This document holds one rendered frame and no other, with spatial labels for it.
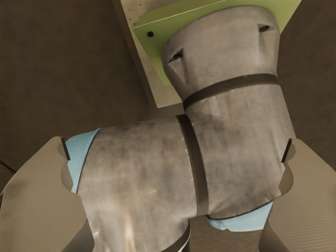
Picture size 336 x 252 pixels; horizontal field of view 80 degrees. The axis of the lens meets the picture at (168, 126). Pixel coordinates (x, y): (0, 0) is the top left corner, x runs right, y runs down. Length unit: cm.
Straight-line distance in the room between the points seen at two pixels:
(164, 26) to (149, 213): 23
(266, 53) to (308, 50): 45
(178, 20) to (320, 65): 59
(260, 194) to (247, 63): 16
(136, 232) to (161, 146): 10
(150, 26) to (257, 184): 24
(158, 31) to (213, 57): 8
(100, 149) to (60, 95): 53
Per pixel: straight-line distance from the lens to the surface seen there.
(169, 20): 29
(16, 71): 81
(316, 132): 95
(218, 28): 29
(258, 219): 28
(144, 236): 27
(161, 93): 55
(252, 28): 30
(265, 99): 28
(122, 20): 61
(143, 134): 26
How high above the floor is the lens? 62
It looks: 56 degrees down
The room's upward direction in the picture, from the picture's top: 180 degrees clockwise
